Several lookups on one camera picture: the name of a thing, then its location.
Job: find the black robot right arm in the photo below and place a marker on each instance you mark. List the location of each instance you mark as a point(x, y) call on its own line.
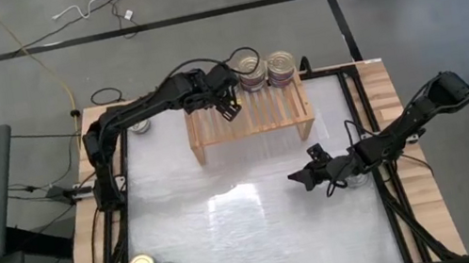
point(409, 119)

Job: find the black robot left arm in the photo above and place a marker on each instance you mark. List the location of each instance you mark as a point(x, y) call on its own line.
point(135, 110)

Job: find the wooden slatted shelf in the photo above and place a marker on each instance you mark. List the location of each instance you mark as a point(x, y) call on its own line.
point(270, 116)

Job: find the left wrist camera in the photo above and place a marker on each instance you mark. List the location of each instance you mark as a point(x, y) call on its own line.
point(221, 77)

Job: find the black desk bar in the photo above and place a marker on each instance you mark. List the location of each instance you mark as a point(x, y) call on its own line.
point(40, 240)

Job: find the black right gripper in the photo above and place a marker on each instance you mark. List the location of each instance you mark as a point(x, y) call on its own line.
point(341, 168)

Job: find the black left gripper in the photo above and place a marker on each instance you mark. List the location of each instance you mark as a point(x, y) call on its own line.
point(199, 92)

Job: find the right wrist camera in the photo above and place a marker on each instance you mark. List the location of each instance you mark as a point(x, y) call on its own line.
point(317, 153)

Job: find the small white plug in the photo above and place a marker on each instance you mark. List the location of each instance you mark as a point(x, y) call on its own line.
point(129, 14)

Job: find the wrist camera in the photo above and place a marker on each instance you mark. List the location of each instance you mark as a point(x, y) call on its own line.
point(221, 77)
point(317, 153)

